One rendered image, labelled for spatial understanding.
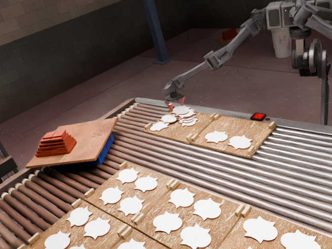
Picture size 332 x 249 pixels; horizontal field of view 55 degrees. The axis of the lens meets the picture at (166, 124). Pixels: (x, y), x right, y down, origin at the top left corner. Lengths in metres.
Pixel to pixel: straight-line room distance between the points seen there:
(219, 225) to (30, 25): 5.66
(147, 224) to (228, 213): 0.38
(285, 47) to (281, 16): 3.30
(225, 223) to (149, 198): 0.44
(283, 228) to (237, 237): 0.19
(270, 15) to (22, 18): 5.01
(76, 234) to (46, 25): 5.37
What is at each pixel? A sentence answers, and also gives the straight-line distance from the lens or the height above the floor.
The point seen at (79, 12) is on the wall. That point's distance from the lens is 6.97.
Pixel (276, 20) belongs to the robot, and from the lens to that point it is 2.33.
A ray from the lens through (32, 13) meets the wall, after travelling 6.61.
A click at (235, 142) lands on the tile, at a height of 0.95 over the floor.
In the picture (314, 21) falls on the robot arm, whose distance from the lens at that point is 1.79.
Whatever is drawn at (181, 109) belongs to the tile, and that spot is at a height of 1.00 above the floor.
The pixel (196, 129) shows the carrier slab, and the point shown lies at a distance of 2.15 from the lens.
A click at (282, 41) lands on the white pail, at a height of 0.28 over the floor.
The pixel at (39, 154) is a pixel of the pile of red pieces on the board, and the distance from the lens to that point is 2.29.
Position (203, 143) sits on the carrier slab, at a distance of 1.99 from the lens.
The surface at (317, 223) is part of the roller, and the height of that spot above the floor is 0.92.
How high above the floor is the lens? 2.03
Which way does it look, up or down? 28 degrees down
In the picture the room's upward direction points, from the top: 16 degrees counter-clockwise
